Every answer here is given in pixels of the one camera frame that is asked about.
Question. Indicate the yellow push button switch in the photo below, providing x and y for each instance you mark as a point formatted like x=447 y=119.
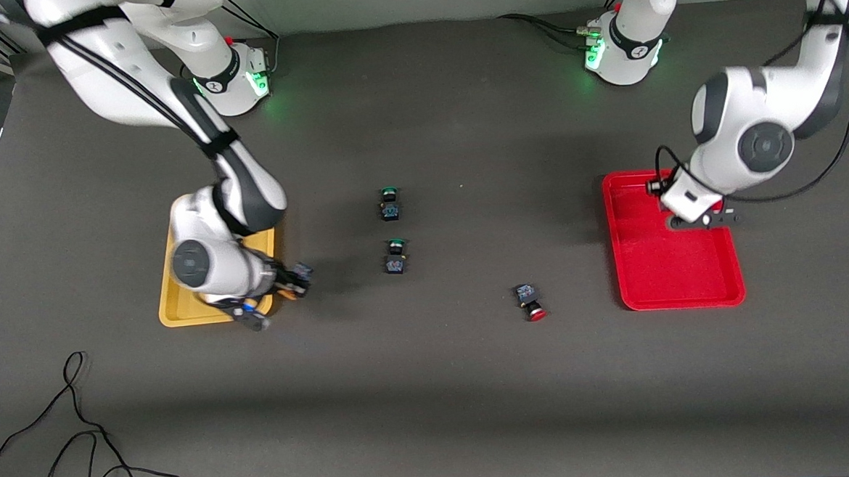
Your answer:
x=301 y=272

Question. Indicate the red push button switch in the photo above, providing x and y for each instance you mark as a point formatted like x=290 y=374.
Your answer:
x=528 y=295

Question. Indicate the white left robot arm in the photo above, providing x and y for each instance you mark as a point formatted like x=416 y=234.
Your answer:
x=760 y=126

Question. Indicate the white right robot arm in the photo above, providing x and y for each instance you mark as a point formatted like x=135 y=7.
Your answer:
x=125 y=80

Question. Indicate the red plastic tray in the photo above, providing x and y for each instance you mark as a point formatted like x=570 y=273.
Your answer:
x=673 y=276

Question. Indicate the yellow plastic tray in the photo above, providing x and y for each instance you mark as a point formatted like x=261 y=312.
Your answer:
x=178 y=314

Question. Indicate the green push button switch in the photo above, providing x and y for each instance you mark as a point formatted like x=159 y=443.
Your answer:
x=391 y=210
x=395 y=262

